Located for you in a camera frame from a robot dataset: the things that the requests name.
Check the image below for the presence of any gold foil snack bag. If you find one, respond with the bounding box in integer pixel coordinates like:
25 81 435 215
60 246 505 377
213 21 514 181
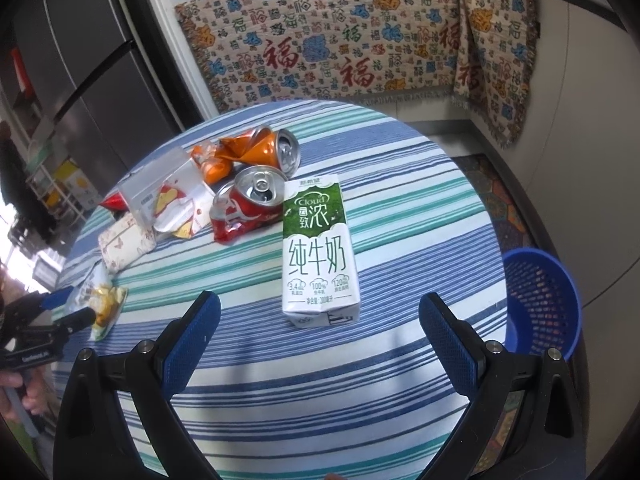
67 265 130 342

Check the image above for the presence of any green and white milk carton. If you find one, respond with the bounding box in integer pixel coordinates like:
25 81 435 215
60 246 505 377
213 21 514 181
281 172 362 330

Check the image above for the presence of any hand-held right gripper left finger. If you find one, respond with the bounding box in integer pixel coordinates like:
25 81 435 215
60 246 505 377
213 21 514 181
52 290 222 480

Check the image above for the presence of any white kitchen cabinet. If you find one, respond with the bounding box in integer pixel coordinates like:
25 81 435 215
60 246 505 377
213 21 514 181
520 0 640 311

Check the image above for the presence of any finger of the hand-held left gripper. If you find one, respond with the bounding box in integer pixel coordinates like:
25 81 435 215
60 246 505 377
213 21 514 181
15 288 75 319
47 308 97 339

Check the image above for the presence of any dark grey refrigerator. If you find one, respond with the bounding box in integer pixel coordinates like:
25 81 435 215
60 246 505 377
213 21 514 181
10 0 189 177

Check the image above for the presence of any crushed red soda can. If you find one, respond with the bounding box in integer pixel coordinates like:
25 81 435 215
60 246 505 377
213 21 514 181
209 165 290 246

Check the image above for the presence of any patterned floor mat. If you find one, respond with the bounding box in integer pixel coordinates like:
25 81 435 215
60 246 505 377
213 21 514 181
452 154 551 476

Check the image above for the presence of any person's left hand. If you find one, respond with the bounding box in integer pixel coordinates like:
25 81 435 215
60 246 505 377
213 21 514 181
0 367 45 424

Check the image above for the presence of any clear plastic lidded box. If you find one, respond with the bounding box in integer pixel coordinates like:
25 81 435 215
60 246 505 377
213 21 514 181
117 147 201 226

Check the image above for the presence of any yellow cardboard box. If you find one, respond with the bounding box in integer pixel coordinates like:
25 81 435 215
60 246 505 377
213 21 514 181
52 160 99 212

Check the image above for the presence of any orange snack wrapper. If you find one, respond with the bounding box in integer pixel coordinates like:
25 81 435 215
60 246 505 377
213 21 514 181
187 142 235 185

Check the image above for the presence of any cream snack packet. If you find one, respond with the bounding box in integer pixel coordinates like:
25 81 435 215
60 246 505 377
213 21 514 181
97 212 157 275

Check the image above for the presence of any large printed blanket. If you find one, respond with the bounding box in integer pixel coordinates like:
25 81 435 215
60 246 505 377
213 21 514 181
174 0 468 117

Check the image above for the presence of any narrow printed blanket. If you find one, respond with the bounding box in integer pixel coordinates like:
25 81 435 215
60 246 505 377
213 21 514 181
452 0 539 150

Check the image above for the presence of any white storage rack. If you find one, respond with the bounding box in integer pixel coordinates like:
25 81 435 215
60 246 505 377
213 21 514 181
22 157 92 227

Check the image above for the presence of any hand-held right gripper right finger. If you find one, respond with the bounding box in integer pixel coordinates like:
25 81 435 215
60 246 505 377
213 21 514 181
419 292 588 480

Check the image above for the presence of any blue plastic basket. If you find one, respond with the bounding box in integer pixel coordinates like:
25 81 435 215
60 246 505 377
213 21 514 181
501 247 584 364

